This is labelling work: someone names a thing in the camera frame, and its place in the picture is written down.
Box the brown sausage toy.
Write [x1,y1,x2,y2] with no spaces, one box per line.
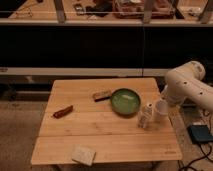
[52,105,73,119]

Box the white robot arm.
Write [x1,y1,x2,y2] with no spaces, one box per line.
[161,61,213,113]

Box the beige sponge block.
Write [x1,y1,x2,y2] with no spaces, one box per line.
[71,146,96,166]

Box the white plastic cup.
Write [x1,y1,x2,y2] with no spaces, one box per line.
[153,100,168,122]

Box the wooden table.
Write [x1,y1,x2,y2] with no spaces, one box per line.
[31,78,182,165]

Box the wooden brush block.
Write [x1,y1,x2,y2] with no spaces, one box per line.
[93,90,112,102]

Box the green ceramic bowl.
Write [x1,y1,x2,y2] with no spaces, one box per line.
[110,88,141,117]

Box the dark object on shelf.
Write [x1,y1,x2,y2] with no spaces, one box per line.
[86,1,112,17]

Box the red basket on shelf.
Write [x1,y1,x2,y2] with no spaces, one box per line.
[113,0,175,19]

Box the black power adapter box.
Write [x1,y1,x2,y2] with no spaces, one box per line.
[187,125,213,144]

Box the black floor cable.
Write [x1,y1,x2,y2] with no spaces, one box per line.
[178,141,213,171]

